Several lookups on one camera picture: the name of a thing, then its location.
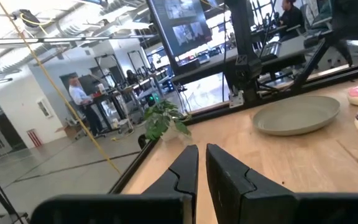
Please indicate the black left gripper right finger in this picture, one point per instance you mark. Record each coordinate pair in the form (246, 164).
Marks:
(235, 189)

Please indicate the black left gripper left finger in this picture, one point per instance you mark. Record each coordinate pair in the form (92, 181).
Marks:
(185, 174)

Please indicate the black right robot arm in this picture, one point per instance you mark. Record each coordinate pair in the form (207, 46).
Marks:
(353, 18)

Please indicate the green potted plant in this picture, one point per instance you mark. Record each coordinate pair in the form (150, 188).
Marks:
(162, 119)

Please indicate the grey-green round plate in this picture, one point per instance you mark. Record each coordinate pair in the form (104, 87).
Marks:
(294, 115)

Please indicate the black standing desk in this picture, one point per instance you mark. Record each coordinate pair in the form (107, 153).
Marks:
(110, 99)

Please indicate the grey desk with monitor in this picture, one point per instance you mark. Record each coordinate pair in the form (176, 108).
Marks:
(204, 67)

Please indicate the person in white top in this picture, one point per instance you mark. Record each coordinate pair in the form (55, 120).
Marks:
(81, 96)

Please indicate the black keyboard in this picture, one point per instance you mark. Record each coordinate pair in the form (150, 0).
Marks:
(269, 49)

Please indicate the black computer monitor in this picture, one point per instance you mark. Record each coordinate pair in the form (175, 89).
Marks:
(182, 28)

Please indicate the grey desk with keyboard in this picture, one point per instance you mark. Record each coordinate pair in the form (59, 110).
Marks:
(291, 49)

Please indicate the seated person in black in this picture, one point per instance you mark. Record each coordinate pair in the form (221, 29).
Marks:
(291, 17)

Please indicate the long ceiling light bar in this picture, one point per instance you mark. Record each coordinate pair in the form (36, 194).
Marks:
(57, 40)

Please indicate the white metal frame bracket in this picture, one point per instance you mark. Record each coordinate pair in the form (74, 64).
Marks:
(236, 100)

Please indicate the red wall fixture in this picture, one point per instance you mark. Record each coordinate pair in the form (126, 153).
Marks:
(34, 138)

